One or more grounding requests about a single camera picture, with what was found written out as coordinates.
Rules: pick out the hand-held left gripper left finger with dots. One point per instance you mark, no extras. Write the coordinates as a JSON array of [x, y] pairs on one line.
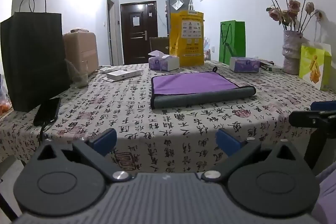
[[104, 140]]

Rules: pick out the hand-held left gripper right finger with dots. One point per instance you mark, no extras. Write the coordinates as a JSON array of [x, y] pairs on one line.
[[227, 140]]

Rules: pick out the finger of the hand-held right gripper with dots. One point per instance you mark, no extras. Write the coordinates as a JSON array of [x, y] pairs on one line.
[[313, 119]]

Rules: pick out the purple and grey towel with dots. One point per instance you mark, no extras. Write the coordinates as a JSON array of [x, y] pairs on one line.
[[193, 85]]

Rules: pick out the light green gift bag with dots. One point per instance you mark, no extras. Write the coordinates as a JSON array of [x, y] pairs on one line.
[[315, 65]]

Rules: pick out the calligraphy printed tablecloth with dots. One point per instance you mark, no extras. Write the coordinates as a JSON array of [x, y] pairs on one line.
[[162, 124]]

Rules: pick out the black smartphone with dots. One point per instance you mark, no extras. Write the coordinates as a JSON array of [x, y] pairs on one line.
[[47, 111]]

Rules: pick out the small green white box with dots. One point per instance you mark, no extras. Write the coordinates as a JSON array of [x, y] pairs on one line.
[[271, 66]]

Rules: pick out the flat white box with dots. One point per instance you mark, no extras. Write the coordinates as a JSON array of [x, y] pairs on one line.
[[123, 74]]

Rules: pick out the wrapped flower vase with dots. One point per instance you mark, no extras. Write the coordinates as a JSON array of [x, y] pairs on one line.
[[292, 52]]

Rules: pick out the clear glass cup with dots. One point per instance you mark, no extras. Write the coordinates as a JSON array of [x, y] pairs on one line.
[[78, 74]]

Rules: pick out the person's purple clothing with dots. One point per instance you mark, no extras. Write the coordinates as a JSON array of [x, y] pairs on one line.
[[326, 195]]

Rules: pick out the closed purple tissue box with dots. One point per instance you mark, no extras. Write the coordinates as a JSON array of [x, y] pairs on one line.
[[244, 64]]

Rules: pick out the brown cardboard box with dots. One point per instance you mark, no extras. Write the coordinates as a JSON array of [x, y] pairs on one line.
[[81, 49]]

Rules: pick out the open purple tissue box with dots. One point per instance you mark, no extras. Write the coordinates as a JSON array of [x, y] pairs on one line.
[[162, 61]]

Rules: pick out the green paper bag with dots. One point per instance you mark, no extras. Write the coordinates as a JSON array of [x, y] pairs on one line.
[[232, 41]]

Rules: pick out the black paper bag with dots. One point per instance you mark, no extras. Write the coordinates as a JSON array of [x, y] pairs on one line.
[[34, 61]]

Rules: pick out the bag of orange fruit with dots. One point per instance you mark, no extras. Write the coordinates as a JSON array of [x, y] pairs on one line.
[[4, 100]]

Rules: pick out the yellow printed bag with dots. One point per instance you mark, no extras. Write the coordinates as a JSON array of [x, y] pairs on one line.
[[187, 37]]

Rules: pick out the dark brown door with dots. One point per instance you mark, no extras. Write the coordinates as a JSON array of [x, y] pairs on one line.
[[137, 32]]

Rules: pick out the dried pink flowers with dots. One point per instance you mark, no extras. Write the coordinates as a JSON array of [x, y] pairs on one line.
[[288, 7]]

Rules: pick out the grey refrigerator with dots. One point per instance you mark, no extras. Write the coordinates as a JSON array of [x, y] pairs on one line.
[[174, 7]]

